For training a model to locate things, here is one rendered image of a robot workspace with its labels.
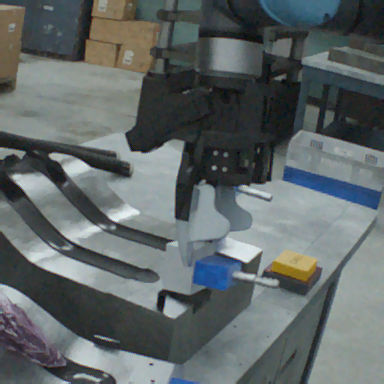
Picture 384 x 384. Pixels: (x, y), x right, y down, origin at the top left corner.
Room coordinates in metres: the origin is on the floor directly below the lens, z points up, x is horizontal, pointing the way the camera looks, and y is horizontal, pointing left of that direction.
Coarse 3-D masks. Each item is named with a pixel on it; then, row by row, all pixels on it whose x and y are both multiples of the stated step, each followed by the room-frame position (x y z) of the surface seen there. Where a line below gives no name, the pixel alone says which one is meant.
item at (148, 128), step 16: (208, 96) 0.77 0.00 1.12; (176, 112) 0.76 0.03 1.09; (192, 112) 0.76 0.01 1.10; (208, 112) 0.75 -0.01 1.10; (144, 128) 0.77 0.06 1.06; (160, 128) 0.77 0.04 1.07; (176, 128) 0.76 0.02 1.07; (128, 144) 0.78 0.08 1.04; (144, 144) 0.77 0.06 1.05; (160, 144) 0.78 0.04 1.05
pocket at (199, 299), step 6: (204, 288) 0.76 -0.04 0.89; (168, 294) 0.75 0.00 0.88; (174, 294) 0.77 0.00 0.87; (180, 294) 0.77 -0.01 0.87; (192, 294) 0.76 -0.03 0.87; (198, 294) 0.76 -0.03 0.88; (204, 294) 0.76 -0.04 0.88; (210, 294) 0.75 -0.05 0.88; (180, 300) 0.76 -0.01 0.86; (186, 300) 0.77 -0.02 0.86; (192, 300) 0.76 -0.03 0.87; (198, 300) 0.76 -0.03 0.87; (204, 300) 0.75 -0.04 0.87; (198, 306) 0.73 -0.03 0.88; (192, 312) 0.72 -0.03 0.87
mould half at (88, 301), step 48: (48, 192) 0.91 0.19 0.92; (96, 192) 0.98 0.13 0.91; (0, 240) 0.77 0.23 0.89; (96, 240) 0.86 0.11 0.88; (48, 288) 0.74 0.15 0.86; (96, 288) 0.71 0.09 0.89; (144, 288) 0.73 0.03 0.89; (240, 288) 0.85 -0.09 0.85; (144, 336) 0.68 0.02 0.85; (192, 336) 0.72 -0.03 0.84
